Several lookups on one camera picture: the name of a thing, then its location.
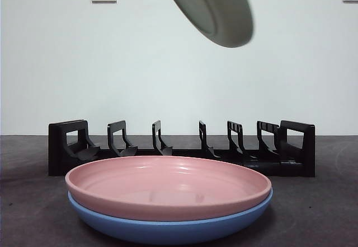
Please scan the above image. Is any black plastic dish rack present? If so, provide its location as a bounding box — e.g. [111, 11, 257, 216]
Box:
[48, 119, 316, 178]

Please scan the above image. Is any blue plastic plate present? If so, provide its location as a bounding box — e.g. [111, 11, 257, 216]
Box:
[68, 187, 274, 241]

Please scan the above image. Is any pink plastic plate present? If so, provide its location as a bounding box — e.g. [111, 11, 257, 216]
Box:
[64, 155, 272, 222]

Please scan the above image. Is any green plastic plate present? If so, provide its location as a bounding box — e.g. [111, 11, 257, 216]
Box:
[161, 0, 255, 48]

